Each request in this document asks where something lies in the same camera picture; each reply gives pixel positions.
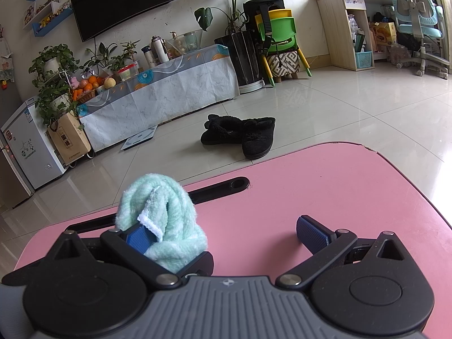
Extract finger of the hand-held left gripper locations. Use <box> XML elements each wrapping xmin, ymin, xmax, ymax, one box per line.
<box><xmin>177</xmin><ymin>251</ymin><xmax>215</xmax><ymax>278</ymax></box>

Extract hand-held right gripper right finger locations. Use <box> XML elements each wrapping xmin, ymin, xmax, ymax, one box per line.
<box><xmin>275</xmin><ymin>215</ymin><xmax>412</xmax><ymax>288</ymax></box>

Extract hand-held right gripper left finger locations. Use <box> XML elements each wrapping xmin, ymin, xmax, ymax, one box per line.
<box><xmin>46</xmin><ymin>223</ymin><xmax>181</xmax><ymax>288</ymax></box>

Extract mint green towel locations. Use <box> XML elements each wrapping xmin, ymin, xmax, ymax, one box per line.
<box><xmin>114</xmin><ymin>173</ymin><xmax>208</xmax><ymax>273</ymax></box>

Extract grey refrigerator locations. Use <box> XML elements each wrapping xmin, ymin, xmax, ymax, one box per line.
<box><xmin>0</xmin><ymin>88</ymin><xmax>34</xmax><ymax>209</ymax></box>

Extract bathroom scale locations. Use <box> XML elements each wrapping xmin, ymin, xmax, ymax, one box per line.
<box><xmin>121</xmin><ymin>125</ymin><xmax>158</xmax><ymax>151</ymax></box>

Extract black fluffy slipper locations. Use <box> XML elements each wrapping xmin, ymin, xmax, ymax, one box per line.
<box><xmin>242</xmin><ymin>116</ymin><xmax>276</xmax><ymax>159</ymax></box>
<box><xmin>201</xmin><ymin>114</ymin><xmax>248</xmax><ymax>145</ymax></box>

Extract brown cardboard box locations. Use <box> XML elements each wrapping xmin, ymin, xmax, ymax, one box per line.
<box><xmin>47</xmin><ymin>113</ymin><xmax>92</xmax><ymax>166</ymax></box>

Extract white chest freezer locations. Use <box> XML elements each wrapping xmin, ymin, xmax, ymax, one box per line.
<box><xmin>0</xmin><ymin>97</ymin><xmax>68</xmax><ymax>190</ymax></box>

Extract marble-print covered cabinet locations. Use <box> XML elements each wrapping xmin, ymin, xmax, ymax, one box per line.
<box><xmin>76</xmin><ymin>44</ymin><xmax>239</xmax><ymax>152</ymax></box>

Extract fruit basket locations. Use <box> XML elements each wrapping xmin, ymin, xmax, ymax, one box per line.
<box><xmin>72</xmin><ymin>74</ymin><xmax>117</xmax><ymax>103</ymax></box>

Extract red-lid plastic container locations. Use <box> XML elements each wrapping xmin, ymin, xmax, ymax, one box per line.
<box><xmin>116</xmin><ymin>62</ymin><xmax>140</xmax><ymax>82</ymax></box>

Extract patterned stool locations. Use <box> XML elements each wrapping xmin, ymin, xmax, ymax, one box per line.
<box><xmin>266</xmin><ymin>51</ymin><xmax>301</xmax><ymax>78</ymax></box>

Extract small potted plants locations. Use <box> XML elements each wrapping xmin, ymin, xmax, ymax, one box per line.
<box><xmin>85</xmin><ymin>40</ymin><xmax>140</xmax><ymax>75</ymax></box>

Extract potted pothos plant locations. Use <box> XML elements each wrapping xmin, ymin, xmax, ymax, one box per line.
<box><xmin>29</xmin><ymin>44</ymin><xmax>83</xmax><ymax>126</ymax></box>

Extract monstera in black pot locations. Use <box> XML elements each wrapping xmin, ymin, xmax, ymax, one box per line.
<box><xmin>194</xmin><ymin>0</ymin><xmax>285</xmax><ymax>94</ymax></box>

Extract white thermos bottle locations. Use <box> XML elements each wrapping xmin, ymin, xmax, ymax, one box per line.
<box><xmin>151</xmin><ymin>35</ymin><xmax>169</xmax><ymax>63</ymax></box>

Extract glass bowl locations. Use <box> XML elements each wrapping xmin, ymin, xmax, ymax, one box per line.
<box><xmin>166</xmin><ymin>30</ymin><xmax>203</xmax><ymax>57</ymax></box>

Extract wooden desk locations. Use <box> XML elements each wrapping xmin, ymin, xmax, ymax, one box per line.
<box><xmin>316</xmin><ymin>0</ymin><xmax>375</xmax><ymax>71</ymax></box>

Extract yellow box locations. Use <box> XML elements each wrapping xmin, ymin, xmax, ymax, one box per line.
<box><xmin>369</xmin><ymin>22</ymin><xmax>397</xmax><ymax>46</ymax></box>

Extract yellow plastic chair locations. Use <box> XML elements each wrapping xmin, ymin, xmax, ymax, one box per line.
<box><xmin>255</xmin><ymin>9</ymin><xmax>294</xmax><ymax>25</ymax></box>

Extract black backpack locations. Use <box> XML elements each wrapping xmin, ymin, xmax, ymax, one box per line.
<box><xmin>243</xmin><ymin>0</ymin><xmax>285</xmax><ymax>43</ymax></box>

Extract black television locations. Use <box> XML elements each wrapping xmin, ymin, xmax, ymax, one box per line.
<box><xmin>70</xmin><ymin>0</ymin><xmax>178</xmax><ymax>42</ymax></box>

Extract turquoise study chair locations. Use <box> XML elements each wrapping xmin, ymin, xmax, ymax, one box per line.
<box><xmin>392</xmin><ymin>0</ymin><xmax>451</xmax><ymax>78</ymax></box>

